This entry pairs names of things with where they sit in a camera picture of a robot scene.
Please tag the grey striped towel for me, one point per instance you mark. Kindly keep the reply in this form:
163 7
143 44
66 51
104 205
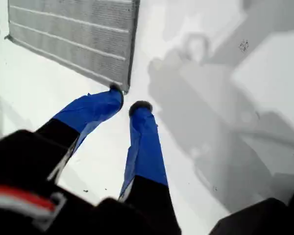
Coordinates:
71 36

